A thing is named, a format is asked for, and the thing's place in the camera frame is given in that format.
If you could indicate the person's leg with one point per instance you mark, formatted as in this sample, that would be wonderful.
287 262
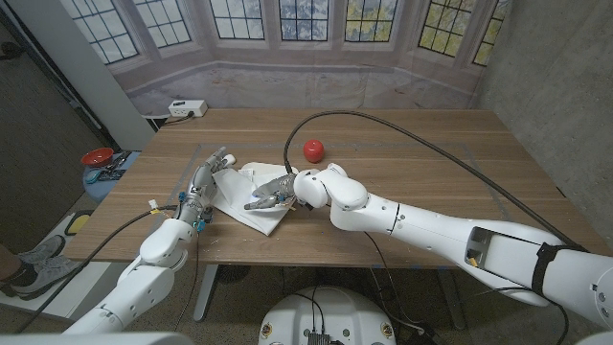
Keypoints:
8 266

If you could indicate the dark perforated wall panel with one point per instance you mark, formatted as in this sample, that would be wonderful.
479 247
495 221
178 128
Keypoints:
38 158

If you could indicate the red bowl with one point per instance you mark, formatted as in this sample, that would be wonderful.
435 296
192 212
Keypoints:
97 157

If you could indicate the blue round stool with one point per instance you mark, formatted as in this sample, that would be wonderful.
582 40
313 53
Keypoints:
103 189

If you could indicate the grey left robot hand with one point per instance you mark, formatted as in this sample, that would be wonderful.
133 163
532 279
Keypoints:
201 184

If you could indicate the white power strip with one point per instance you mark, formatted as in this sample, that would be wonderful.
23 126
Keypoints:
187 108

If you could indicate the printed window backdrop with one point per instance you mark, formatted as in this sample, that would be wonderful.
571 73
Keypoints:
306 81

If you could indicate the white floor mat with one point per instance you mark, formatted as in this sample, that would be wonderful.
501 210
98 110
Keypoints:
62 297

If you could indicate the yellow black foot pedal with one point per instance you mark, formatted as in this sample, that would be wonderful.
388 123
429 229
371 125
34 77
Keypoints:
79 223

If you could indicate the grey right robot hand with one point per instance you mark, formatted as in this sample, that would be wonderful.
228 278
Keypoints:
273 194

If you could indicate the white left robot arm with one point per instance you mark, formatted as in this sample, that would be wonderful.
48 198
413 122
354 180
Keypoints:
139 282

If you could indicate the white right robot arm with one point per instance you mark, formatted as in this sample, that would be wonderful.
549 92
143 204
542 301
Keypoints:
431 230

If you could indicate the grey sneaker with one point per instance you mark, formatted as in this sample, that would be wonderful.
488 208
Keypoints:
48 278
40 249

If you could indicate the grey table leg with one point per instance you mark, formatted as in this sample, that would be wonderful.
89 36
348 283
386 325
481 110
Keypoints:
206 292
452 299

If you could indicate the red apple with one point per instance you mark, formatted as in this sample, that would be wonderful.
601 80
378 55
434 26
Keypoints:
313 151

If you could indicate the white cloth napkin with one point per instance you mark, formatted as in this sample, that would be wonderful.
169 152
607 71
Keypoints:
239 196

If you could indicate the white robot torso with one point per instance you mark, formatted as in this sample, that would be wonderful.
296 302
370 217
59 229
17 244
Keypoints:
330 311

